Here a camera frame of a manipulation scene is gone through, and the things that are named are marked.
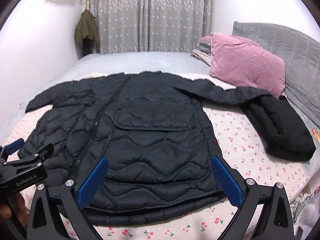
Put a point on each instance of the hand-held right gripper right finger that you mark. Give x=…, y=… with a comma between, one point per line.
x=226, y=180

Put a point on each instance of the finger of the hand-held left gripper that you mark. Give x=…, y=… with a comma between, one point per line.
x=41, y=153
x=14, y=146

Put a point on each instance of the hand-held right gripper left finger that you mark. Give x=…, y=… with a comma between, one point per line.
x=92, y=180

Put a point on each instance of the black quilted jacket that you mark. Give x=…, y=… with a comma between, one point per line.
x=150, y=142

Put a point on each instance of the person's left hand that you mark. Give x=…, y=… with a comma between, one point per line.
x=13, y=210

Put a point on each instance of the cherry print bed sheet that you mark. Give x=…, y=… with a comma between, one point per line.
x=237, y=140

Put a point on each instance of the black folded coat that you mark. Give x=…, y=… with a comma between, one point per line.
x=282, y=130

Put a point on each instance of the white fluffy rug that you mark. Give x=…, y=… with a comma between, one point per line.
x=308, y=205

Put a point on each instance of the orange tag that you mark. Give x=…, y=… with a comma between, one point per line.
x=315, y=135

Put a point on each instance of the pink velvet pillow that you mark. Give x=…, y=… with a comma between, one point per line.
x=245, y=62

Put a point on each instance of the folded patterned blanket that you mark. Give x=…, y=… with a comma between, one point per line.
x=200, y=53

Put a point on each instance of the olive green hanging jacket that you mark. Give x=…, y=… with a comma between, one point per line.
x=86, y=28

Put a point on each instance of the grey quilted headboard cover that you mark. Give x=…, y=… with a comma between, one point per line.
x=287, y=42

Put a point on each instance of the grey dotted curtain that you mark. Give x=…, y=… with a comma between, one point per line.
x=150, y=15

